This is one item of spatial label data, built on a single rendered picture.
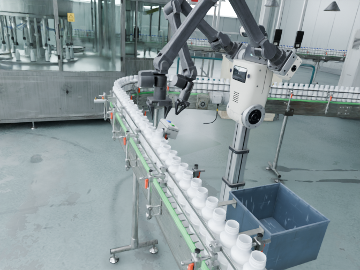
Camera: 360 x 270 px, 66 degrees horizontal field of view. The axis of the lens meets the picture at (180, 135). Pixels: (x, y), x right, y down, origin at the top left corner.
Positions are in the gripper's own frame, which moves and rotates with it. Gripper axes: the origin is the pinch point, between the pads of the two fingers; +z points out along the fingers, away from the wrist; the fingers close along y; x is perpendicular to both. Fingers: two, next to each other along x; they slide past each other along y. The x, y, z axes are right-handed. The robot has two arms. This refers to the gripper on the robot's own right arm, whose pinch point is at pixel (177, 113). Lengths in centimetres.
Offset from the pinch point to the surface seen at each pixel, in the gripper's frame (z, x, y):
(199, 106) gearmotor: 4, 76, -108
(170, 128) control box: 9.1, -1.7, 3.8
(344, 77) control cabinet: -150, 498, -293
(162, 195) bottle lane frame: 26, -17, 51
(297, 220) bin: 19, 50, 66
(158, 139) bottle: 9.5, -18.6, 29.6
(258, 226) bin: 21, 18, 73
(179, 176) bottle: 13, -18, 59
